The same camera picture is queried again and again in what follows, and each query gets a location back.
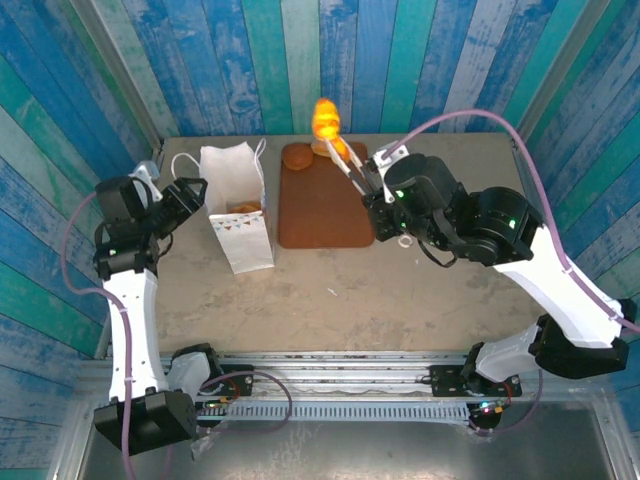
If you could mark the orange yellow fake bread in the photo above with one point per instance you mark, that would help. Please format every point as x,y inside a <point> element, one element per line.
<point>326,122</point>

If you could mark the pale orange-patched fake bun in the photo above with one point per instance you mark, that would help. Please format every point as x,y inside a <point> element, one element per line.
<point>245,207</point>

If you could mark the cartoon animal print paper bag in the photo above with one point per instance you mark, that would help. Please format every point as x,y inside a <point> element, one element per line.
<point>245,240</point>

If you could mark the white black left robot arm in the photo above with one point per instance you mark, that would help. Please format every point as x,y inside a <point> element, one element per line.
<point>132,325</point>

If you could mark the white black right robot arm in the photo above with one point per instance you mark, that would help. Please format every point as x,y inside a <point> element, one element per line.
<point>565,295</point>

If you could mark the pale tan fake bread roll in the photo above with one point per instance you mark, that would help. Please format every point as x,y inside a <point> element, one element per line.
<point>319,150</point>

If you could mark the brown-crusted fake bread chunk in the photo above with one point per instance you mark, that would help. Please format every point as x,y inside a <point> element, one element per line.
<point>297,157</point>

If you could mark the brown plastic tray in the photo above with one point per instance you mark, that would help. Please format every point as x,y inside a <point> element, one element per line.
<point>325,210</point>

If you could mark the clear plastic wrap scrap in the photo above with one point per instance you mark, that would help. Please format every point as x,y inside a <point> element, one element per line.
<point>202,445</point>

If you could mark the aluminium frame post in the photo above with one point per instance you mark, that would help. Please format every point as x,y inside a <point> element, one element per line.
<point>122,75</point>

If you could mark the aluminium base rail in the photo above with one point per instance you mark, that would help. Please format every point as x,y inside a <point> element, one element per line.
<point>340,372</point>

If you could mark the steel base plate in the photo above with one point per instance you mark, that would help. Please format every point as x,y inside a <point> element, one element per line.
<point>375,455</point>

